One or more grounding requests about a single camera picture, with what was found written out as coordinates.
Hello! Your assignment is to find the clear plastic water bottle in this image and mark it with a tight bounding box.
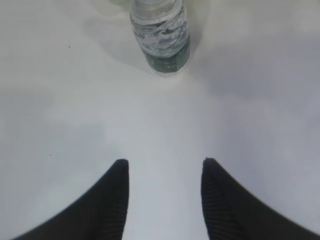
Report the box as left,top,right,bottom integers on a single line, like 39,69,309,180
129,0,191,74

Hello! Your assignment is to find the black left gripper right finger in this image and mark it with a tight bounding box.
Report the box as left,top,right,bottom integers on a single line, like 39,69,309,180
200,158,320,240

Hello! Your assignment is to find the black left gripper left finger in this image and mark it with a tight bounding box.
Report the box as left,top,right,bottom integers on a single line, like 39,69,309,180
18,159,129,240

